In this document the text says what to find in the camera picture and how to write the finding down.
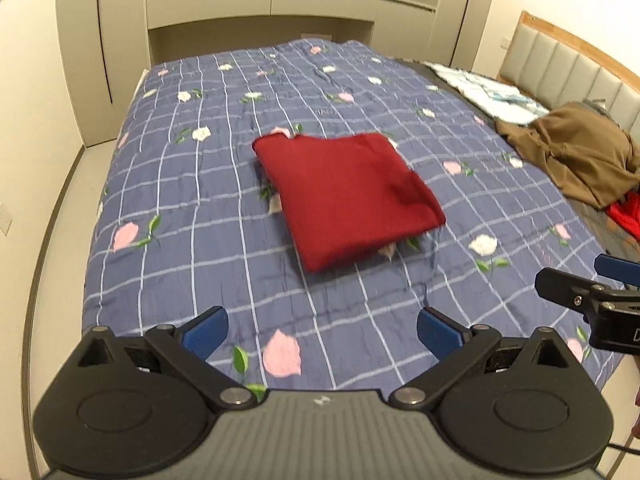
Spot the bright red cloth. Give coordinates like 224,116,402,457
606,197,640,239

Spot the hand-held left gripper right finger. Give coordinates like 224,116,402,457
387,306,581,413

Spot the brown garment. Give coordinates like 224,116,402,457
495,102,640,210

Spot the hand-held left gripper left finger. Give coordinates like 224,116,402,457
65,305,258,413

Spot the dark red long-sleeved sweater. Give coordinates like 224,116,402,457
251,127,447,275

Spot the blue checked floral blanket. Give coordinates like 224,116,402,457
81,39,619,397

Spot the grey padded wooden headboard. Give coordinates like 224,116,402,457
496,10,640,162

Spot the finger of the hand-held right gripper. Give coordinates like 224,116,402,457
594,253,640,291
534,267,609,312

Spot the black cable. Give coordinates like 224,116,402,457
604,434,640,480

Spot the light floral pillow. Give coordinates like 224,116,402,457
430,62,551,127

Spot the beige built-in wardrobe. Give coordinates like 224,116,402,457
52,0,503,148

